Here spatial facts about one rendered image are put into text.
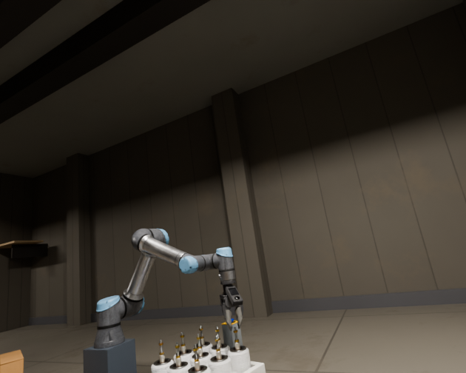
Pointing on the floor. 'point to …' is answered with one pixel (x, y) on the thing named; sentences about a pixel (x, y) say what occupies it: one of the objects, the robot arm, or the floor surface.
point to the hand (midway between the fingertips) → (235, 326)
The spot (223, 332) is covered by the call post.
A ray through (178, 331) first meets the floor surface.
